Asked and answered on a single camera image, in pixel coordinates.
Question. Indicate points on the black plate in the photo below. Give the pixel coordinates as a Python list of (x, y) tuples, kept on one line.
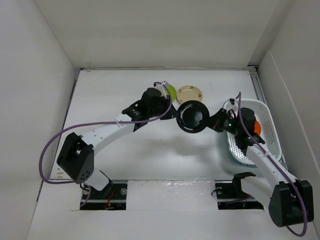
[(190, 116)]

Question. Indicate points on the lime green plate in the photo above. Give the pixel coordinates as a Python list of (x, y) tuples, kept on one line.
[(171, 92)]

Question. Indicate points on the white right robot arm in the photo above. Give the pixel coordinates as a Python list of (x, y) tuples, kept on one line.
[(291, 201)]

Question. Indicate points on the cream plate with small motifs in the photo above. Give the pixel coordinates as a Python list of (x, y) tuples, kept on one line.
[(189, 93)]

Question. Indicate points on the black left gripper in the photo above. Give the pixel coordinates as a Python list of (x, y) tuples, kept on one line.
[(171, 114)]

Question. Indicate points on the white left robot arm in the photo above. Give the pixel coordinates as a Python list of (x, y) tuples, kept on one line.
[(77, 155)]

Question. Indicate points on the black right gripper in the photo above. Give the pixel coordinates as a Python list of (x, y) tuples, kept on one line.
[(216, 119)]

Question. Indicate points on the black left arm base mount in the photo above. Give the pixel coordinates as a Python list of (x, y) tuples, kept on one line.
[(116, 200)]

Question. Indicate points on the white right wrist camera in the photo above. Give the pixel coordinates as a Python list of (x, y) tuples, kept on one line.
[(231, 104)]

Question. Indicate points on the white perforated plastic bin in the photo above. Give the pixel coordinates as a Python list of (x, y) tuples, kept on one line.
[(268, 134)]

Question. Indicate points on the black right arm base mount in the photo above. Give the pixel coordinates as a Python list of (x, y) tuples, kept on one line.
[(230, 199)]

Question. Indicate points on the orange plate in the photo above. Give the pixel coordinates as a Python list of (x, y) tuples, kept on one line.
[(257, 128)]

